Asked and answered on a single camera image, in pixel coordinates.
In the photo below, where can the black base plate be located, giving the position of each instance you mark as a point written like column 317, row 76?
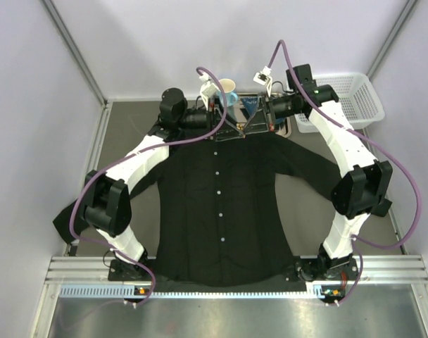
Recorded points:
column 293, row 279

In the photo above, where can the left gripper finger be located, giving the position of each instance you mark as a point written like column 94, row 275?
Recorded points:
column 228, row 135
column 230, row 124

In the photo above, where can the aluminium frame rail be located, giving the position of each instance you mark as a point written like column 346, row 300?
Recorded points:
column 90, row 278

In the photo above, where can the black button shirt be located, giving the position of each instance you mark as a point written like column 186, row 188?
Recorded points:
column 219, row 220

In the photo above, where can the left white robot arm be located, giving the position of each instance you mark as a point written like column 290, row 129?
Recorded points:
column 105, row 202

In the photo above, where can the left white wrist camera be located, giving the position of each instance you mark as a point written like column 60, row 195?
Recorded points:
column 207, row 91

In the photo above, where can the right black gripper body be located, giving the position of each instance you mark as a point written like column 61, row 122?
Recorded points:
column 266, row 115

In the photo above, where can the white plastic basket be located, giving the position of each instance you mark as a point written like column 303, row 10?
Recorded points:
column 359, row 100

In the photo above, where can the dark blue plate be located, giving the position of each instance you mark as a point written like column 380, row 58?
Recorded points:
column 250, row 105

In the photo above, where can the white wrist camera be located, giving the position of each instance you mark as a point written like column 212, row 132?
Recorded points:
column 207, row 91
column 265, row 79

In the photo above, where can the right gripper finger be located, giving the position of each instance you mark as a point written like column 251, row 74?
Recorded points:
column 255, row 128
column 256, row 121

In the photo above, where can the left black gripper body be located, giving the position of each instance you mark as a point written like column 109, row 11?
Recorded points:
column 213, row 117

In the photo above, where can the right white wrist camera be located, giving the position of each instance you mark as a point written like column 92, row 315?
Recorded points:
column 265, row 79

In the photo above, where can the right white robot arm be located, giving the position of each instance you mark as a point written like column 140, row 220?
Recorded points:
column 361, row 191

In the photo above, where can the light blue mug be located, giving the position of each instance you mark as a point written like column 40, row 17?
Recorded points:
column 229, row 87

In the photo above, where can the steel tray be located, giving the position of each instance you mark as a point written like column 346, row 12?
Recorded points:
column 283, row 125

